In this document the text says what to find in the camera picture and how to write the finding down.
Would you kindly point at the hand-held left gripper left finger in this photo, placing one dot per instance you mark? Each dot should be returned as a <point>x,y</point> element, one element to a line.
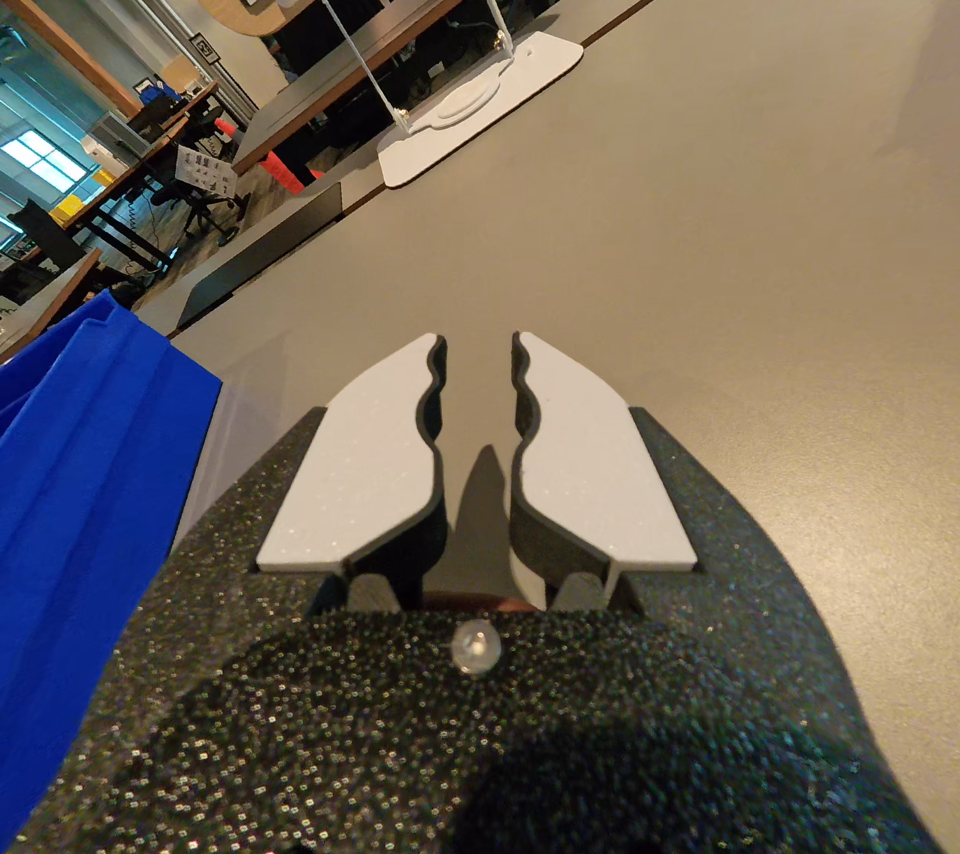
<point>360,486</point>

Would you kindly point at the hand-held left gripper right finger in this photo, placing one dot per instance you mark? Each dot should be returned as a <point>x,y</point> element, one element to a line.
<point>600,486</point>

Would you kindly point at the blue plastic bin with blocks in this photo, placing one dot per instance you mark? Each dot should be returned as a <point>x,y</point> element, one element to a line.
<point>75,494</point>

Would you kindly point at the orange traffic cone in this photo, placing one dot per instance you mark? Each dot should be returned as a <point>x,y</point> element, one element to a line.
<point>289,171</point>

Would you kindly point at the black office chair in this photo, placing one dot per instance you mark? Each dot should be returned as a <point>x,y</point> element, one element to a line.
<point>187,205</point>

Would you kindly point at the white printed paper sign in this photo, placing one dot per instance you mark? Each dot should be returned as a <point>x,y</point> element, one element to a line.
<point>204,171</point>

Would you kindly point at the white board stand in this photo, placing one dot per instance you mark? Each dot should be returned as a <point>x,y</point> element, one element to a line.
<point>450,141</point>

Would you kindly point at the black computer monitor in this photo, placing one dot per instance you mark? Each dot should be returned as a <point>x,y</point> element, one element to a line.
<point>45,235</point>

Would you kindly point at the white portable appliance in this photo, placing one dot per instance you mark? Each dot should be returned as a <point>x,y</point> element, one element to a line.
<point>105,137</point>

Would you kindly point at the small white tag sign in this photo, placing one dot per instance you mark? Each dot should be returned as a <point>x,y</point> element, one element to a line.
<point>204,49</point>

